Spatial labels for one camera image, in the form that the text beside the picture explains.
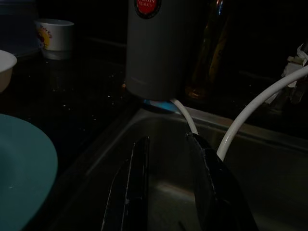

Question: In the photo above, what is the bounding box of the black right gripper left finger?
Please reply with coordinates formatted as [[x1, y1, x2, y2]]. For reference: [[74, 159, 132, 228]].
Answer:
[[101, 136, 151, 231]]

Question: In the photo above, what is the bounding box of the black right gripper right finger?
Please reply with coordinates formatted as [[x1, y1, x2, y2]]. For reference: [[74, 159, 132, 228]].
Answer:
[[186, 132, 259, 231]]

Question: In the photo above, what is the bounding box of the blue plate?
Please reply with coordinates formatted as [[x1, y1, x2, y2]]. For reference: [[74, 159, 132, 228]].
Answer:
[[0, 113, 58, 231]]

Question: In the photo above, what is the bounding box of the stainless steel sink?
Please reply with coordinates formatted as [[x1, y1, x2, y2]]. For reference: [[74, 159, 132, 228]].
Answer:
[[48, 105, 308, 231]]

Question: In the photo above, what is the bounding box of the yellow oil bottle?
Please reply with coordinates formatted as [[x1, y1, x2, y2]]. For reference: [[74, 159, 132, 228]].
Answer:
[[185, 0, 231, 99]]

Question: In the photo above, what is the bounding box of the grey water filter canister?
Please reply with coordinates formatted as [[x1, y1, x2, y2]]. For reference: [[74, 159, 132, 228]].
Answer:
[[126, 0, 187, 114]]

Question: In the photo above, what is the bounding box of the white printed mug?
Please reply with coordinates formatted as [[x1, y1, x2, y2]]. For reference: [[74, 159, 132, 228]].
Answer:
[[33, 18, 75, 60]]

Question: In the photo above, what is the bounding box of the white bowl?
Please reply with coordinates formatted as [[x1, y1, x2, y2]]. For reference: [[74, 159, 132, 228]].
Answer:
[[0, 49, 18, 93]]

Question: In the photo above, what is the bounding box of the white flexible hose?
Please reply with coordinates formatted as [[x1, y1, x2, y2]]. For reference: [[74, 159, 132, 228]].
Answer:
[[168, 64, 308, 161]]

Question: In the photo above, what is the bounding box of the white strap tie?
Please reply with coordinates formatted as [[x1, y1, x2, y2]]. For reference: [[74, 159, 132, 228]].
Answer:
[[281, 43, 308, 104]]

